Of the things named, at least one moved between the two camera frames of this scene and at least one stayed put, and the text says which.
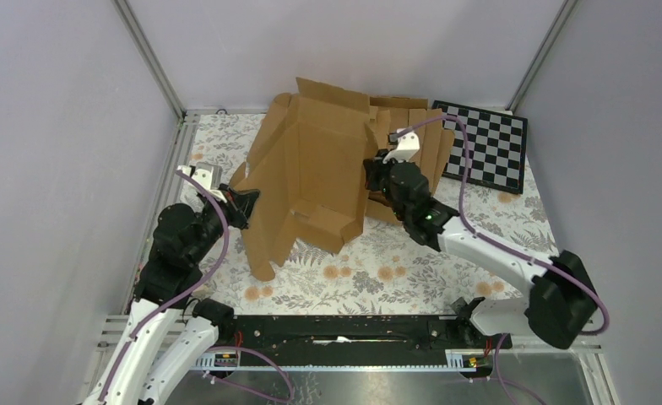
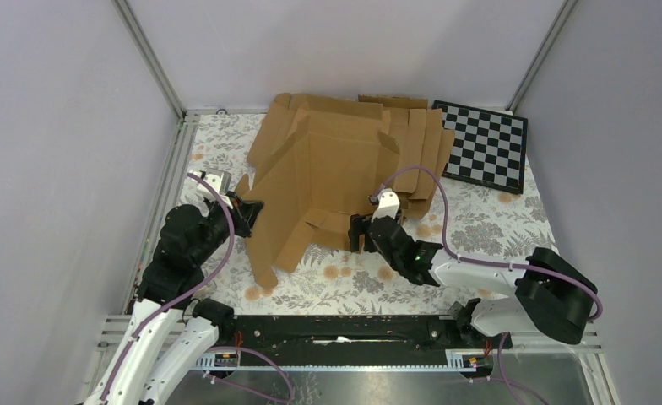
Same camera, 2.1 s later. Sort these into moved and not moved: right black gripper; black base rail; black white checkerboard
Moved: right black gripper
Not moved: black base rail; black white checkerboard
